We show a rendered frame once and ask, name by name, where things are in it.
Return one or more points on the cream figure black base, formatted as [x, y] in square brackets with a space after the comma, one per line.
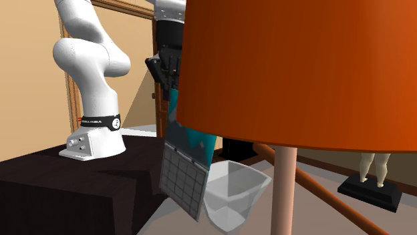
[371, 192]

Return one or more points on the grey laptop teal screen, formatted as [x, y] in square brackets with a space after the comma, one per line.
[184, 179]

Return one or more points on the dark robot stand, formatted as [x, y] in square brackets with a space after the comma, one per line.
[65, 192]

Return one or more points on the black block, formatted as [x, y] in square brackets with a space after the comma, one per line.
[239, 149]

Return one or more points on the translucent white cup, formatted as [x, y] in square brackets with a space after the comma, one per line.
[234, 195]

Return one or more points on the orange shade table lamp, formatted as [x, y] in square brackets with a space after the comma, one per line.
[293, 71]

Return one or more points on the brown wooden rod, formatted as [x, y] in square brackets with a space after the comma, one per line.
[312, 183]

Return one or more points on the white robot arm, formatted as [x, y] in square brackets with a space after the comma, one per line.
[94, 97]

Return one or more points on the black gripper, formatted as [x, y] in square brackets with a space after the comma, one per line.
[169, 35]

